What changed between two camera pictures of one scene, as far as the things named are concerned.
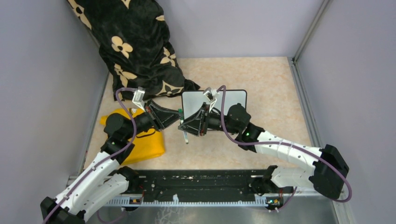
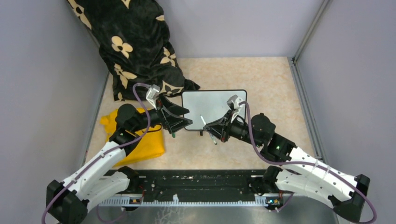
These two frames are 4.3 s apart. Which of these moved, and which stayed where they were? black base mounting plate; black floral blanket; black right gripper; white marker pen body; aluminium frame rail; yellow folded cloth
Moved: black right gripper; white marker pen body
Stayed: black base mounting plate; aluminium frame rail; black floral blanket; yellow folded cloth
